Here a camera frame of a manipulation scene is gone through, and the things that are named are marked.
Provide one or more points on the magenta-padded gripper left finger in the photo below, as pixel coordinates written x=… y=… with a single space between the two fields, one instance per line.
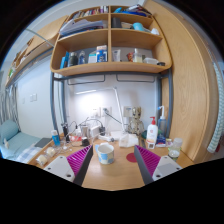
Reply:
x=61 y=166

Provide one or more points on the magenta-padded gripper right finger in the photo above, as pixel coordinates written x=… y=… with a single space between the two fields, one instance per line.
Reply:
x=165 y=166

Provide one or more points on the white tape roll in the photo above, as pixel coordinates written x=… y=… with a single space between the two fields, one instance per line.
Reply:
x=41 y=160
x=50 y=152

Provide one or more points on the small blue box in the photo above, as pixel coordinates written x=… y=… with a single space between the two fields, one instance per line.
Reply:
x=160 y=141

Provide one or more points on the small blue bottle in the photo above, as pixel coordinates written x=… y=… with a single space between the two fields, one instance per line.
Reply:
x=55 y=138

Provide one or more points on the small black adapter cube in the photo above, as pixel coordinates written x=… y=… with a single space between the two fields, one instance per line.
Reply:
x=85 y=141

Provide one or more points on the black electric shaver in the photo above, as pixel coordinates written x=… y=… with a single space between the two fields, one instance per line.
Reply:
x=65 y=131

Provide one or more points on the white pump bottle, red pump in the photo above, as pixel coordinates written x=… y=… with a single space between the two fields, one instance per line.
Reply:
x=152 y=131

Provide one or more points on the crumpled white paper bag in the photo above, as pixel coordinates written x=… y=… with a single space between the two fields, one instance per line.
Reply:
x=128 y=140

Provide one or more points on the bed with pale blue sheet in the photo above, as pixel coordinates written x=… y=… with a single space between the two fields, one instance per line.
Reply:
x=21 y=145

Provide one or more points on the cream mug with blue patches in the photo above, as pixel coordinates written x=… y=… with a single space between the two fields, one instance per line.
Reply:
x=105 y=154

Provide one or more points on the white charger block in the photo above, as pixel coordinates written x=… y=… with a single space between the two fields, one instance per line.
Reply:
x=94 y=131

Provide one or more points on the wooden tree-man figurine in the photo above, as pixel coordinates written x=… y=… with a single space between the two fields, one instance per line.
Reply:
x=136 y=123

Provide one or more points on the white power strip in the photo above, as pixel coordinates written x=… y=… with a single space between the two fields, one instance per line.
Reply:
x=105 y=137

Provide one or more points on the teal pillow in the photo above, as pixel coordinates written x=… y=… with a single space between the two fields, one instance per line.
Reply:
x=8 y=130

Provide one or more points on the white desk lamp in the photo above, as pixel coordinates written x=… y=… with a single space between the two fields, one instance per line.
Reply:
x=119 y=110

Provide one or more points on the grey patterned curtain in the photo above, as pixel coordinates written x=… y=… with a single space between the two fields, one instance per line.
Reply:
x=10 y=105

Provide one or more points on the wooden wardrobe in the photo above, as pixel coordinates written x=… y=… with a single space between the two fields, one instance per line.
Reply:
x=186 y=83

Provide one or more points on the wooden shelf unit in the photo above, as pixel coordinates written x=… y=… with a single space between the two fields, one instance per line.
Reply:
x=110 y=38

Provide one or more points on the white wall socket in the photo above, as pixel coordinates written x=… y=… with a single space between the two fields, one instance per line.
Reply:
x=106 y=111
x=95 y=112

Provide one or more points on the grey metal shelf frame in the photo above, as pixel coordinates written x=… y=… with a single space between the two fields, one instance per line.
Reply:
x=52 y=100

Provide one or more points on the long wooden wall shelf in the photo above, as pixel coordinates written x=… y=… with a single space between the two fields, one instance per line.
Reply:
x=36 y=50

